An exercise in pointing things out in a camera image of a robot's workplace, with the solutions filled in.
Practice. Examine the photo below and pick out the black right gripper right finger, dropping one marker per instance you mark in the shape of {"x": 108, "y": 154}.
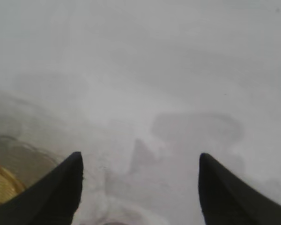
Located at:
{"x": 229, "y": 201}

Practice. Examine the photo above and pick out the yellow woven wicker basket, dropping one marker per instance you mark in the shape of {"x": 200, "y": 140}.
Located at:
{"x": 2, "y": 185}

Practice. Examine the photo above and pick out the pink peach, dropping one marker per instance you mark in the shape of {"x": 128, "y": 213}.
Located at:
{"x": 112, "y": 223}

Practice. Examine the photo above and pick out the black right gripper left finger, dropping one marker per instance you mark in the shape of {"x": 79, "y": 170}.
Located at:
{"x": 44, "y": 201}

